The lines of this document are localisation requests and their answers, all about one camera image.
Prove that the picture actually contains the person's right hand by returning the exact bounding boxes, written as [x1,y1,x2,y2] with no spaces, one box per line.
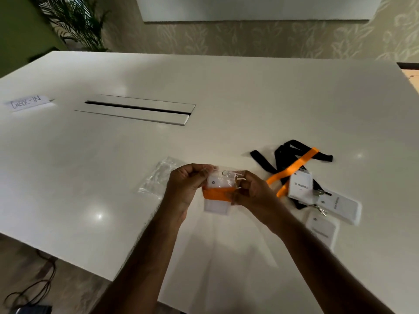
[229,170,290,235]

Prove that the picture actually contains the person's left hand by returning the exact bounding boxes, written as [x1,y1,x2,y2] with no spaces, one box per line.
[165,163,218,224]

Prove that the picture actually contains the clear badge holder white card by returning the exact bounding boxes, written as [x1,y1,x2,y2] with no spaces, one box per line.
[203,166,241,215]

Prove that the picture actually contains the orange lanyard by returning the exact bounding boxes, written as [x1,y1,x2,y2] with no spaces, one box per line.
[202,147,319,203]

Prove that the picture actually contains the person's right forearm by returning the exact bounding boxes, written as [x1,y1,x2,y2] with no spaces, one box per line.
[272,216,395,314]

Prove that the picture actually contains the person's left forearm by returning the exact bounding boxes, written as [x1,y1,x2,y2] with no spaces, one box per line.
[90,206,182,314]

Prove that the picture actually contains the pile of clear plastic sleeves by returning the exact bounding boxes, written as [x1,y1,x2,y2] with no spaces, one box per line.
[138,156,184,199]

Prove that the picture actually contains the white name badge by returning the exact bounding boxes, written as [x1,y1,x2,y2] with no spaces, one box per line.
[316,189,363,226]
[305,210,340,251]
[288,169,314,205]

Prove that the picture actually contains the handwritten white paper sign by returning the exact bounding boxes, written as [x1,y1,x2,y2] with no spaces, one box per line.
[3,95,55,112]

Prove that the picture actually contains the wooden furniture edge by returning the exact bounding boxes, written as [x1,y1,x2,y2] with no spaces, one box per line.
[396,62,419,95]

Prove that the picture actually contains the green palm plant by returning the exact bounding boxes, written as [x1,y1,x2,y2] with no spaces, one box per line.
[32,0,109,52]

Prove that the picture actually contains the black device on floor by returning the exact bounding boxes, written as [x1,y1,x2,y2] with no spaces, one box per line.
[11,304,53,314]

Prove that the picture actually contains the silver table cable hatch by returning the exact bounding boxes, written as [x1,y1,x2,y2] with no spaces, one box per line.
[75,94,196,126]

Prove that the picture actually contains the white wall board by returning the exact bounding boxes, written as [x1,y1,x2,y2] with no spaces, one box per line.
[135,0,384,23]

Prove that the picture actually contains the black floor cables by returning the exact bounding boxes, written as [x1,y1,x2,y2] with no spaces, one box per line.
[3,250,58,311]

